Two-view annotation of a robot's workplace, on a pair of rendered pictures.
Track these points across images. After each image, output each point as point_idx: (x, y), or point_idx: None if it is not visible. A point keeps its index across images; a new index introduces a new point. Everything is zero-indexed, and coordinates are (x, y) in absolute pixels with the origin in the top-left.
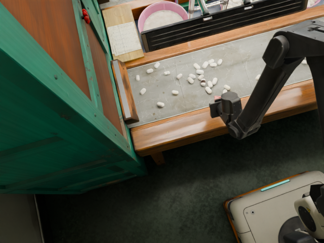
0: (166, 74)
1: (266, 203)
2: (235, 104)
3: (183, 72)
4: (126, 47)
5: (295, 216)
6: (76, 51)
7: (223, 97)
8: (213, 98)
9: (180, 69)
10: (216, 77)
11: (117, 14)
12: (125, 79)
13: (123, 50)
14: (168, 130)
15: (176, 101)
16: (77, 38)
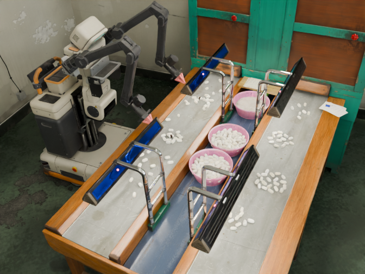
0: (219, 89)
1: (121, 140)
2: (169, 55)
3: (214, 97)
4: (249, 82)
5: (102, 145)
6: (214, 2)
7: (176, 57)
8: (188, 98)
9: (217, 97)
10: (197, 104)
11: (276, 88)
12: (227, 68)
13: (249, 80)
14: (190, 77)
15: (201, 87)
16: (222, 8)
